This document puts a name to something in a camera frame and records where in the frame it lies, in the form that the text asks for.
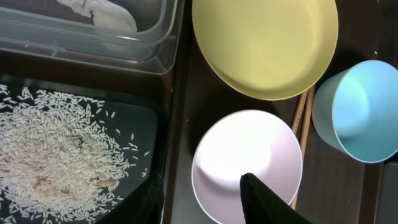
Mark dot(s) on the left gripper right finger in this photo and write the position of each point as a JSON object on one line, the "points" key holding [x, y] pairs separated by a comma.
{"points": [[262, 206]]}

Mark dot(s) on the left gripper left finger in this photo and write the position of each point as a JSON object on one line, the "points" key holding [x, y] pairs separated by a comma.
{"points": [[144, 206]]}

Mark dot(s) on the white bowl with residue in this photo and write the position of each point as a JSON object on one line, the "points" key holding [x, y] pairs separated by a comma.
{"points": [[248, 141]]}

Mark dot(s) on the wooden chopstick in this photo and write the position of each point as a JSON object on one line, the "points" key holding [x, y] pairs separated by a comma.
{"points": [[298, 111], [306, 119]]}

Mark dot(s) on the light blue bowl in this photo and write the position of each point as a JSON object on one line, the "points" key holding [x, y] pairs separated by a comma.
{"points": [[355, 111]]}

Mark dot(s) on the yellow plate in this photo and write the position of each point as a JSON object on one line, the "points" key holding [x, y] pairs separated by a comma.
{"points": [[267, 49]]}

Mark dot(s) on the white tissue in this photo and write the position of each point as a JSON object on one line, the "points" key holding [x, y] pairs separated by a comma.
{"points": [[104, 13]]}

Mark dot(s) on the pile of rice grains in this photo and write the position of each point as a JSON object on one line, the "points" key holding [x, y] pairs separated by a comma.
{"points": [[58, 165]]}

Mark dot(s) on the black plastic bin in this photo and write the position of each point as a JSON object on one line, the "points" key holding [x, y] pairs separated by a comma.
{"points": [[138, 124]]}

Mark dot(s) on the clear plastic bin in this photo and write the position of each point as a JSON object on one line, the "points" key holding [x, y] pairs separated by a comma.
{"points": [[62, 30]]}

